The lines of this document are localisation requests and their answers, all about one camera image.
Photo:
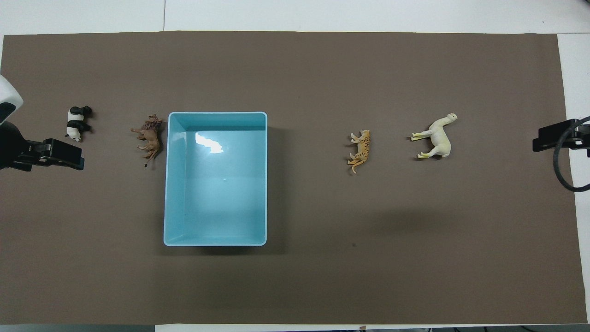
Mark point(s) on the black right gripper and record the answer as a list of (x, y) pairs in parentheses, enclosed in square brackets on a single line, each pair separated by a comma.
[(581, 140)]

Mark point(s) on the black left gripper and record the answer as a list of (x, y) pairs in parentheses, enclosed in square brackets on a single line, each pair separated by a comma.
[(14, 152)]

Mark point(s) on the black and white panda toy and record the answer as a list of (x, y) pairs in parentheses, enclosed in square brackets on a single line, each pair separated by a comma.
[(76, 123)]

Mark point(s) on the brown lion toy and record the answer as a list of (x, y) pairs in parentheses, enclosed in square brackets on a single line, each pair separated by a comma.
[(151, 136)]

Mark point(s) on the cream camel toy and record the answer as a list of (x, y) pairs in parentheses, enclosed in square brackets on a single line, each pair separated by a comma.
[(440, 138)]

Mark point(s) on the orange striped tiger toy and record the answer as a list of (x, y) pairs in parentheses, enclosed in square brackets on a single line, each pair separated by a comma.
[(362, 150)]

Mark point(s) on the light blue storage box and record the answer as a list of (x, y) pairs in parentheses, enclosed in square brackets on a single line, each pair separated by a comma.
[(221, 198)]

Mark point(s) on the brown table mat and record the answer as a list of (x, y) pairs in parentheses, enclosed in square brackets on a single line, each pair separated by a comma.
[(322, 276)]

